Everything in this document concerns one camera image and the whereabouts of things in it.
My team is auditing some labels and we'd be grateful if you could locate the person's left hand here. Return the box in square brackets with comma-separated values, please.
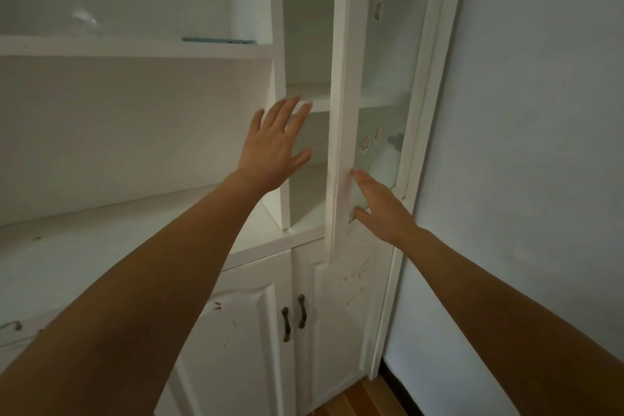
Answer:
[236, 95, 313, 195]

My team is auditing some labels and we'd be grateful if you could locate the person's right hand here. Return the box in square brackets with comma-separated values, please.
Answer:
[351, 168, 421, 247]

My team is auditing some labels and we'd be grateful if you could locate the white glass cabinet door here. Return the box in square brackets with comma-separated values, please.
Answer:
[324, 0, 456, 266]

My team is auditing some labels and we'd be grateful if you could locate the person's right forearm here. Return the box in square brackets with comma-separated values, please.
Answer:
[404, 227, 624, 416]

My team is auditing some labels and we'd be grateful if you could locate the person's left forearm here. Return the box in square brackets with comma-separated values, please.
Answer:
[0, 170, 268, 416]

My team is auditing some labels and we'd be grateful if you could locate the thin blue tablet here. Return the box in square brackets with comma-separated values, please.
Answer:
[181, 37, 258, 45]

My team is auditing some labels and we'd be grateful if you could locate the white panelled cupboard door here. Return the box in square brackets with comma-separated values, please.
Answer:
[292, 230, 395, 415]
[155, 251, 297, 416]

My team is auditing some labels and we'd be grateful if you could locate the white wooden cabinet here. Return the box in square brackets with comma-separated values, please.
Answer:
[0, 0, 472, 416]

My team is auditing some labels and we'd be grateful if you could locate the dark skirting board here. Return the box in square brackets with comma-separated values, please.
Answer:
[379, 356, 426, 416]

